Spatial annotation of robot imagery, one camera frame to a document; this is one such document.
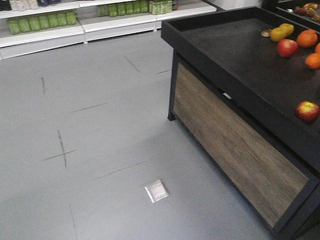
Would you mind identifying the metal floor outlet cover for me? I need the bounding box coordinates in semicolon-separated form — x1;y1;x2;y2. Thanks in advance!
144;179;170;204

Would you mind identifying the black wood display stand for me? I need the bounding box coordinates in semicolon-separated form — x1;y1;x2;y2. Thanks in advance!
161;7;320;240

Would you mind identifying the white store shelf unit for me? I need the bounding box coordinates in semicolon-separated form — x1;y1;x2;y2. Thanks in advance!
0;0;217;60

